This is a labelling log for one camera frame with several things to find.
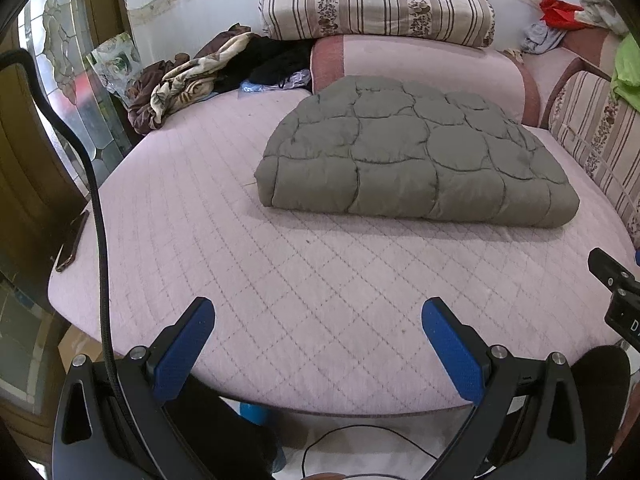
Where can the pink corner cushion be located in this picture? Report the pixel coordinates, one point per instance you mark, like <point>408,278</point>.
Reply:
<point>550,70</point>

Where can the olive quilted hooded jacket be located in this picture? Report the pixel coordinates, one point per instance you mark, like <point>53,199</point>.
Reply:
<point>400,160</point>

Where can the pink bolster cushion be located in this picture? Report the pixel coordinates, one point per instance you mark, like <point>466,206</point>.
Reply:
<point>400,55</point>

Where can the cardboard box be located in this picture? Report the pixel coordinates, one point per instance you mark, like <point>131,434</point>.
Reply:
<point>80,340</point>

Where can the stained glass door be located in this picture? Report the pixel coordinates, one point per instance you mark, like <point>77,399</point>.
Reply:
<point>55,60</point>

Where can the floral printed plastic package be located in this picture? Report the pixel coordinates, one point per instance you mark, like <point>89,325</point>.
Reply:
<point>115,57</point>

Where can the red cloth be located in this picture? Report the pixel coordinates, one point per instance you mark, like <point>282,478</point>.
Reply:
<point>557,12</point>

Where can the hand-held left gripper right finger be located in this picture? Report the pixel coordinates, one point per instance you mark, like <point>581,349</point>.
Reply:
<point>450,350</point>

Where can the grey-blue cloth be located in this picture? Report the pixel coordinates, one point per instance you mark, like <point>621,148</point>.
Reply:
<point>542,37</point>

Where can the pink quilted mattress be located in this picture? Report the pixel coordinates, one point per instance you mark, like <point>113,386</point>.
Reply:
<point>300,270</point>

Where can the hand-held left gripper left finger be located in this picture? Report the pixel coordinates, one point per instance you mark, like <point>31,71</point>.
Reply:
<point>187,345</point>

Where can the pale blue plastic bag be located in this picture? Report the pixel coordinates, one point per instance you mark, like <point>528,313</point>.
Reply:
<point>255,86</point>

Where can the blue round object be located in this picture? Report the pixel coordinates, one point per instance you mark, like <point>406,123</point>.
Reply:
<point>255,414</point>

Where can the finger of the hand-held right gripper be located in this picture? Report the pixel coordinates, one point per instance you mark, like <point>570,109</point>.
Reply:
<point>610,272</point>

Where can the large striped floral cushion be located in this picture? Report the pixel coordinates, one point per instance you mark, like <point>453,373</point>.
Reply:
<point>375,0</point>

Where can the cream crumpled cloth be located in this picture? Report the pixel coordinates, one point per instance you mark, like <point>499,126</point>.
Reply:
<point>600,10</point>

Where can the black cloth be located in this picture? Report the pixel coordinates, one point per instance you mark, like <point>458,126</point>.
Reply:
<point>275,60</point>

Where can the long striped floral cushion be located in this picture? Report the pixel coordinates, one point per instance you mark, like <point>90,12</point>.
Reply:
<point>595,125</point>

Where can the brown smartphone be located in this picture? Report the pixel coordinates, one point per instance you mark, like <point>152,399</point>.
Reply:
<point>72,242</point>

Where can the bright green cloth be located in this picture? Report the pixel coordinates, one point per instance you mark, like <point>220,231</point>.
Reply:
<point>627,70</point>

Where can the brown floral blanket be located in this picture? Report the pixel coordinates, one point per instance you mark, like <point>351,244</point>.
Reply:
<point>185,80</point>

